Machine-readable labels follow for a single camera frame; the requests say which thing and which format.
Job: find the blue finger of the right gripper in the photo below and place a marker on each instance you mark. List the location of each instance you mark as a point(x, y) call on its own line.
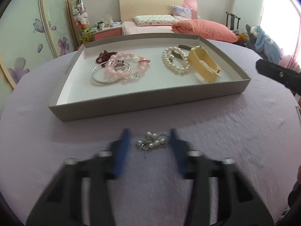
point(287, 77)

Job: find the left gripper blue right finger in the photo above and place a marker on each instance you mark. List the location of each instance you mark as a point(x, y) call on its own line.
point(180, 151)

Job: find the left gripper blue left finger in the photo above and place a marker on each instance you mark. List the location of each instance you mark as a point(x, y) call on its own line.
point(119, 152)

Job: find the pearl earrings cluster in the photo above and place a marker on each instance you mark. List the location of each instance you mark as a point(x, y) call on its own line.
point(152, 141)

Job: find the thin silver bangle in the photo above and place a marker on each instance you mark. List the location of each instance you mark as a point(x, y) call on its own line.
point(111, 72)

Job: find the silver cuff bangle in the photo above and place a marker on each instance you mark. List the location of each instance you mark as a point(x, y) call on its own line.
point(181, 49)

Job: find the yellow wide bangle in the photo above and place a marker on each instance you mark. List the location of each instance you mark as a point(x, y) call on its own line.
point(204, 64)

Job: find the right hand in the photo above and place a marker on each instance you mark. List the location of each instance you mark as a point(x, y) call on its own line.
point(299, 175)

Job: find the blue plush robe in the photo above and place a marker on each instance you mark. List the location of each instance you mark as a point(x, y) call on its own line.
point(264, 44)

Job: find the lilac tablecloth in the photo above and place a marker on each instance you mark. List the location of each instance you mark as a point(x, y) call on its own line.
point(259, 129)

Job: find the pink curtain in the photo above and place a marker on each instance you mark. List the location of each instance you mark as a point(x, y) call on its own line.
point(281, 21)

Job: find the grey cardboard tray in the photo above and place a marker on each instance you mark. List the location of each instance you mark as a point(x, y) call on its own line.
point(76, 96)

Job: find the dark wooden chair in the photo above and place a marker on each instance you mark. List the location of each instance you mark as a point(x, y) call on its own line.
point(233, 20)

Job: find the coral folded duvet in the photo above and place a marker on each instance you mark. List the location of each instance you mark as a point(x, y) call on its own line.
point(206, 29)

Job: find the pink white nightstand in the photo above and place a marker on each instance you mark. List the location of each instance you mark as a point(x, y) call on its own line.
point(107, 33)

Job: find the white mug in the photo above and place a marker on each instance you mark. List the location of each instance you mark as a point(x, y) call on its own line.
point(101, 25)

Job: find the floral white pillow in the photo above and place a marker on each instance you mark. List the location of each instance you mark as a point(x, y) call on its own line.
point(155, 20)

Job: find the blue patterned pillow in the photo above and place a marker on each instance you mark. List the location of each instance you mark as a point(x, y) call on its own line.
point(181, 13)

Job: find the clear tube of plush toys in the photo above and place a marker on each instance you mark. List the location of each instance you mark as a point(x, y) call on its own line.
point(81, 21)

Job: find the bed with pink sheet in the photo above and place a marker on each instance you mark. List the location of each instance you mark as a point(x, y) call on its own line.
point(132, 8)

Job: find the floral sliding wardrobe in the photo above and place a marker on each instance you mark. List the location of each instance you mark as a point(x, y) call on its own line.
point(33, 32)

